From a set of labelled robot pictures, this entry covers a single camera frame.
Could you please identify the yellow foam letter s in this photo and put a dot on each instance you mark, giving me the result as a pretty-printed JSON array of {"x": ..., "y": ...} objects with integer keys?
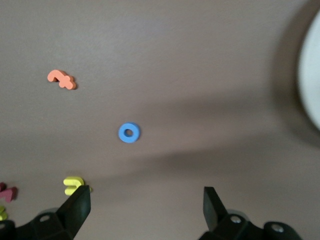
[{"x": 2, "y": 213}]

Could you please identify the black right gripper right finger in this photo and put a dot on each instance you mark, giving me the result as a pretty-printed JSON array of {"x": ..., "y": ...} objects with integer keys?
[{"x": 222, "y": 225}]

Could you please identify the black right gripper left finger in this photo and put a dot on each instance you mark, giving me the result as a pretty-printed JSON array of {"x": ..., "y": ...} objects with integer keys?
[{"x": 72, "y": 215}]

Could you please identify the blue foam letter o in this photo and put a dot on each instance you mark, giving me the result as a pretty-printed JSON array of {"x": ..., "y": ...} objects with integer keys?
[{"x": 123, "y": 136}]

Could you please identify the brown table cover sheet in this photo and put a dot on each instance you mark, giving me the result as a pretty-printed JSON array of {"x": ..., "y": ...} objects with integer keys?
[{"x": 175, "y": 62}]

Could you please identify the magenta letter h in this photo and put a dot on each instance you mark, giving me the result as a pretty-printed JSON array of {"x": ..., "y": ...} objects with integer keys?
[{"x": 10, "y": 193}]

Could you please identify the orange foam letter t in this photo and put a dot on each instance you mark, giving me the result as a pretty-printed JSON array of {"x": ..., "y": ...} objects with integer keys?
[{"x": 65, "y": 81}]

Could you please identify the yellow foam letter h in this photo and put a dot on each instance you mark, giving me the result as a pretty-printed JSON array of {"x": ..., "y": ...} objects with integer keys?
[{"x": 72, "y": 181}]

